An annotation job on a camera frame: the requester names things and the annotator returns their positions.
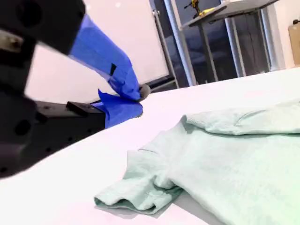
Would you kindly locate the yellow and black power drill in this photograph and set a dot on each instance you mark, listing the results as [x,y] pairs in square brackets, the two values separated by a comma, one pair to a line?
[195,7]

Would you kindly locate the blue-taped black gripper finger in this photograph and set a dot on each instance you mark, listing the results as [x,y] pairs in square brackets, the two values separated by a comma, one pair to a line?
[98,47]
[117,112]

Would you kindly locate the small yellow tool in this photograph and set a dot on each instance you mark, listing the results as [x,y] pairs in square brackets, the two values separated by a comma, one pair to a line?
[207,10]

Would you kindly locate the grey desk with metal leg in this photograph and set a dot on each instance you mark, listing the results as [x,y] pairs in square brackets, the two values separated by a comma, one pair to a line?
[211,16]

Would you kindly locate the silver metal pillar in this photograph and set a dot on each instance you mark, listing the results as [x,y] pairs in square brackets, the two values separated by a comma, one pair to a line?
[180,47]

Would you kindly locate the brown cardboard box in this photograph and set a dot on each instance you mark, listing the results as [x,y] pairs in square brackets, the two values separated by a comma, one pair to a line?
[294,44]

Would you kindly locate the pale green T-shirt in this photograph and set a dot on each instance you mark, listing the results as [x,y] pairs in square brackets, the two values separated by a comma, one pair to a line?
[211,164]

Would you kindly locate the whiteboard on black stand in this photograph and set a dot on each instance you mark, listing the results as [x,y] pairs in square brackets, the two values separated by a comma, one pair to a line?
[131,28]

